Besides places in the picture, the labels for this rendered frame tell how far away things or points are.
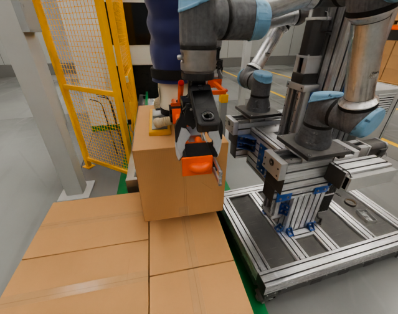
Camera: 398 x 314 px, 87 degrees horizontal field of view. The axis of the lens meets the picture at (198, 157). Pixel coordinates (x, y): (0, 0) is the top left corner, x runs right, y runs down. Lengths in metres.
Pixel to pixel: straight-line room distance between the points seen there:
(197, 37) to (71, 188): 2.24
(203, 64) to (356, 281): 1.82
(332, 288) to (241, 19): 1.72
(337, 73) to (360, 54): 0.41
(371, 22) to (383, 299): 1.67
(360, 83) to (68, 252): 1.40
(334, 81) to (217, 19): 0.85
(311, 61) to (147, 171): 0.92
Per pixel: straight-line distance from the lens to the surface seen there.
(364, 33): 0.80
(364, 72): 0.84
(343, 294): 1.90
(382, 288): 2.07
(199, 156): 0.50
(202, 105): 0.43
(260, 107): 1.39
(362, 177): 1.13
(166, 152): 0.87
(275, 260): 1.59
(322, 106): 0.98
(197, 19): 0.45
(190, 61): 0.45
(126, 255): 1.18
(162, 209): 1.06
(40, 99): 2.15
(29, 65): 2.10
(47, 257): 1.34
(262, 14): 0.52
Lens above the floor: 1.48
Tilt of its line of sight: 31 degrees down
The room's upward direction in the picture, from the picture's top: straight up
